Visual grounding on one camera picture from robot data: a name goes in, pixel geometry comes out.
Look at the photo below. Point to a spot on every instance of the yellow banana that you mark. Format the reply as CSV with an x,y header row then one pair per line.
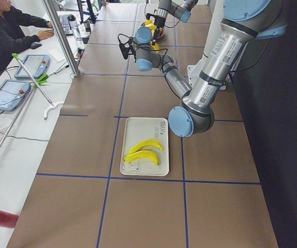
x,y
155,46
146,143
150,24
143,154

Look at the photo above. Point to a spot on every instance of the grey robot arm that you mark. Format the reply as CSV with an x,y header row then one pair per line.
x,y
165,7
242,22

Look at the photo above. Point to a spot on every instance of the brown wicker basket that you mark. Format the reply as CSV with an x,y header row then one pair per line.
x,y
161,34

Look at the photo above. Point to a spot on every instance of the person's hand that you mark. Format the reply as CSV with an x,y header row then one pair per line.
x,y
45,34

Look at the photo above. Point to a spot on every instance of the clear water bottle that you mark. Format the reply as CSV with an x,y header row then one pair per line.
x,y
74,27

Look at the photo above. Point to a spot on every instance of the black keyboard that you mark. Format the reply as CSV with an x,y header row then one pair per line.
x,y
65,24

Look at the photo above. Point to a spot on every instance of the white paper slip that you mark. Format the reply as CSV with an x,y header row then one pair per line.
x,y
57,55

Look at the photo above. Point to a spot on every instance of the white rectangular bear tray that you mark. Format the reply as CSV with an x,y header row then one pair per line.
x,y
142,128

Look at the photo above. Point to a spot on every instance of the far blue teach pendant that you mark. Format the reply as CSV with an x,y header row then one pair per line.
x,y
36,64

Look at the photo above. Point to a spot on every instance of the blue teach pendant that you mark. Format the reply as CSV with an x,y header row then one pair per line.
x,y
12,92
36,64

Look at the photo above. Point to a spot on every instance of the black computer mouse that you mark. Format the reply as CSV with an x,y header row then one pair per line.
x,y
35,45

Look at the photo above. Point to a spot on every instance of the seated person black hoodie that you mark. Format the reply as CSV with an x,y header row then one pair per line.
x,y
17,31

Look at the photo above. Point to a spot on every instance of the near blue teach pendant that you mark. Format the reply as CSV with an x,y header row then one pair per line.
x,y
12,92

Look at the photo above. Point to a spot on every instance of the long metal grabber tool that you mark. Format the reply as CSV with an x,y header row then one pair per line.
x,y
16,116

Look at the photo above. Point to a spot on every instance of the white pedestal column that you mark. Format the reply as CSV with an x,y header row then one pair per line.
x,y
193,71

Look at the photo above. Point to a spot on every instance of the aluminium frame post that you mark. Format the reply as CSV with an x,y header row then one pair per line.
x,y
52,14

